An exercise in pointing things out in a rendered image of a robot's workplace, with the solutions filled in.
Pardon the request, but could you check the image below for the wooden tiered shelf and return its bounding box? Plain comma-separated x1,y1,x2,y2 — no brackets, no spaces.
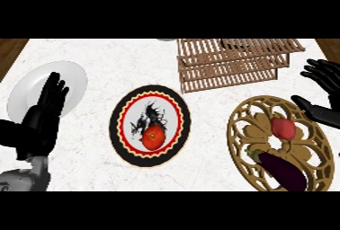
176,39,307,94

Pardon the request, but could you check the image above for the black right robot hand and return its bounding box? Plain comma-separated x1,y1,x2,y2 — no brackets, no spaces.
290,58,340,130

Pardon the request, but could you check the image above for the red tomato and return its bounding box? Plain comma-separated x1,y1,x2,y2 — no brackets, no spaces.
140,125,167,152

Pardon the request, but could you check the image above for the white round plate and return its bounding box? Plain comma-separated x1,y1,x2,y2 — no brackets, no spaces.
6,60,88,124

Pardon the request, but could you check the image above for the gold openwork round placemat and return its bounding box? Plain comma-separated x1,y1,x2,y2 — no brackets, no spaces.
226,94,335,192

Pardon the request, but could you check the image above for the round black red placemat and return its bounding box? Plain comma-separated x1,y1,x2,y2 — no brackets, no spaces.
108,84,192,168

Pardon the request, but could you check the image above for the dark purple eggplant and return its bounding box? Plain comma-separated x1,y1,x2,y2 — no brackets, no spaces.
245,148,309,192

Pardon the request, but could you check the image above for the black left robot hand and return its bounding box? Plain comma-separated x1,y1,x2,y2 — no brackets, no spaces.
0,71,71,162

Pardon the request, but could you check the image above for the red bell pepper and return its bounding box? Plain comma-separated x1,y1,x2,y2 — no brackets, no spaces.
269,116,297,142

